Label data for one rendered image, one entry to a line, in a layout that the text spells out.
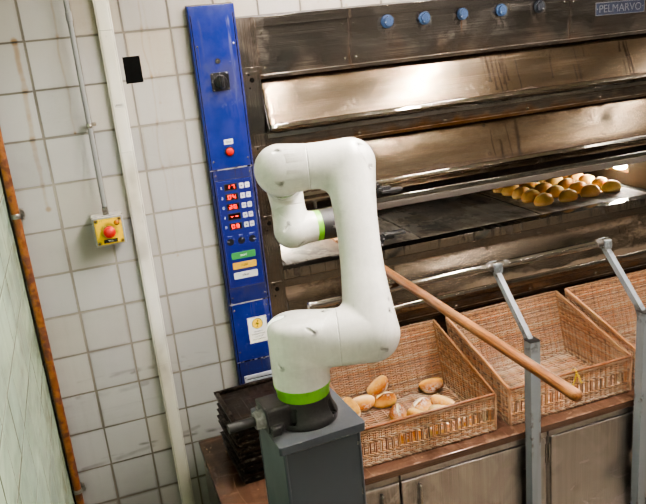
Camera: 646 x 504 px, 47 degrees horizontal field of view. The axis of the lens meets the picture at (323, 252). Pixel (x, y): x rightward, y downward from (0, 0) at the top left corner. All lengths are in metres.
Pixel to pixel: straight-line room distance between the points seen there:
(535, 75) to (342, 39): 0.83
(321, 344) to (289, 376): 0.10
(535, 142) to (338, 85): 0.89
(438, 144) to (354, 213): 1.33
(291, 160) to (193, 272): 1.10
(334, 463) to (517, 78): 1.87
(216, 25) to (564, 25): 1.42
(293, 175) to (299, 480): 0.68
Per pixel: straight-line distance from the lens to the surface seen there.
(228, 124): 2.61
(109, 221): 2.56
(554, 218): 3.30
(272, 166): 1.69
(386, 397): 2.95
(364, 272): 1.63
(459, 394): 3.02
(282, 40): 2.69
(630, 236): 3.59
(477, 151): 3.02
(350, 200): 1.67
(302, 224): 2.13
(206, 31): 2.58
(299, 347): 1.58
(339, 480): 1.74
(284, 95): 2.70
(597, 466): 3.14
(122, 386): 2.83
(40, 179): 2.60
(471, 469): 2.80
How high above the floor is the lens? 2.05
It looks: 17 degrees down
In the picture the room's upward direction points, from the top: 6 degrees counter-clockwise
